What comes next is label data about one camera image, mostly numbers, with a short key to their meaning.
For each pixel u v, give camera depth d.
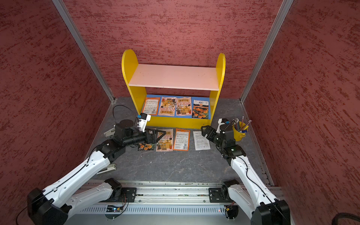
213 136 0.71
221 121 0.74
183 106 0.97
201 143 0.95
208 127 0.71
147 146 0.92
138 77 0.76
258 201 0.41
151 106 0.97
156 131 0.69
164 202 0.74
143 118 0.65
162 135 0.67
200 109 0.95
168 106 0.97
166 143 0.94
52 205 0.39
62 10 0.71
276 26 0.77
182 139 0.96
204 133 0.72
